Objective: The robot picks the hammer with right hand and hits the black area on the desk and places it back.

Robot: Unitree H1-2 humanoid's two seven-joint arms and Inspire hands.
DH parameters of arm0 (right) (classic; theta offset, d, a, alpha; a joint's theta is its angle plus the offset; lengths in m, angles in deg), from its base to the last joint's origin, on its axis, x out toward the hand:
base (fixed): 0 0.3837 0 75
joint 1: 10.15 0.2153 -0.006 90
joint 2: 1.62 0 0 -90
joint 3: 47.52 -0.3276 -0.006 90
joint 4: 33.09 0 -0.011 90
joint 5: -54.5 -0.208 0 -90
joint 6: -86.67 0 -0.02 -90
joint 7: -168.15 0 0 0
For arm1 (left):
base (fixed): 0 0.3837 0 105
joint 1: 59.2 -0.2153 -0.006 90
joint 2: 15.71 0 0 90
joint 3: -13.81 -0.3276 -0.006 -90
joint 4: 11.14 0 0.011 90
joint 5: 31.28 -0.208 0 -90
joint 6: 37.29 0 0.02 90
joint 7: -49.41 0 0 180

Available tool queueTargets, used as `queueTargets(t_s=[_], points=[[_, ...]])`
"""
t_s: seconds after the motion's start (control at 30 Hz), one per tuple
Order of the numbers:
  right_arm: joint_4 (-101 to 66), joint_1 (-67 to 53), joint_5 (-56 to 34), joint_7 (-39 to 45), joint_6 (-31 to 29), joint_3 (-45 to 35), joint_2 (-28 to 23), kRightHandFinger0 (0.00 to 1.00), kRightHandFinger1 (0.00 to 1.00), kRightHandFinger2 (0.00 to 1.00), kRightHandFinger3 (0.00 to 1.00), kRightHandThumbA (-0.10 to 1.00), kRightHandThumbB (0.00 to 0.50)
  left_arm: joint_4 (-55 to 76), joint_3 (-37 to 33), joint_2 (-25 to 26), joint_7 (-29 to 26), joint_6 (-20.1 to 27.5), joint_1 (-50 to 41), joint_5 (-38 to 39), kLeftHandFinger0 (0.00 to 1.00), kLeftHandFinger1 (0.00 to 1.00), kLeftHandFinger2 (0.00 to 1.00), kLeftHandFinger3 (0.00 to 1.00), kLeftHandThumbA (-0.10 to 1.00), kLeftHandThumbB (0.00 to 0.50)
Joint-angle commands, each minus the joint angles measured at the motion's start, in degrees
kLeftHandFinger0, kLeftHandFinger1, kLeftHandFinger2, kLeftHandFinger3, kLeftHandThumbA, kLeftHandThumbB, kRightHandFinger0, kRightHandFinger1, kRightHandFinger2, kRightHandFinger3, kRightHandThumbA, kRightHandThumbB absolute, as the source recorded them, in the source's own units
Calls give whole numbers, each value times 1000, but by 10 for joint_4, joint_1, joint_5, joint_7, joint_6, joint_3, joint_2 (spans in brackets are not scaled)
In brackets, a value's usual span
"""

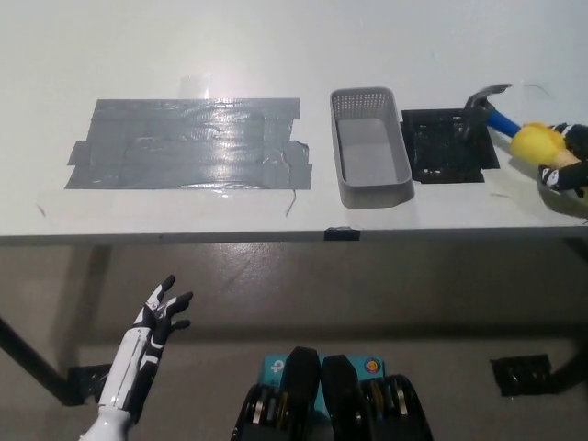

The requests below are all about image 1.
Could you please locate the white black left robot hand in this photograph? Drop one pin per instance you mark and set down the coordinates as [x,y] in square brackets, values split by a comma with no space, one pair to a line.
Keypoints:
[126,372]

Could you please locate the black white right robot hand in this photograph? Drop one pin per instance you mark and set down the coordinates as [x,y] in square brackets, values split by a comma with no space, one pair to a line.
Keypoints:
[574,177]

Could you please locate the hammer with yellow cloth wrap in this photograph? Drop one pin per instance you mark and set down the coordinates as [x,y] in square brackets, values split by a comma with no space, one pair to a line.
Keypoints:
[535,142]

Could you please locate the black teal robot torso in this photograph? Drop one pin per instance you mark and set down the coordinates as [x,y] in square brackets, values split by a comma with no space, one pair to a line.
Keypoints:
[301,390]

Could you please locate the black taped floor plate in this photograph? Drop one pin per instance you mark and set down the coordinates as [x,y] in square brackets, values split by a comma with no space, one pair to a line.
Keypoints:
[521,374]
[85,381]

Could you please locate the black metal table leg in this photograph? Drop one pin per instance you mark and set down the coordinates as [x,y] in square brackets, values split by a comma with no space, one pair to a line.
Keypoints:
[572,363]
[32,360]

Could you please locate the black square pad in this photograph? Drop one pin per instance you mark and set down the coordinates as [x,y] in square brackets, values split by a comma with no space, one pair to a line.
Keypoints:
[436,147]

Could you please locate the grey plastic basket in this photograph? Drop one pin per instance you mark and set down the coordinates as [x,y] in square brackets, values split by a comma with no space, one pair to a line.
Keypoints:
[372,184]

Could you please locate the small black tape piece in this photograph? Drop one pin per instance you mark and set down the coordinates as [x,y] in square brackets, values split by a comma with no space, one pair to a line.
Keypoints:
[342,234]

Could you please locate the grey duct tape patch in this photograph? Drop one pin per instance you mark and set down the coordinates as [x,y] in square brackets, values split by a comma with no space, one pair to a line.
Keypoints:
[184,142]

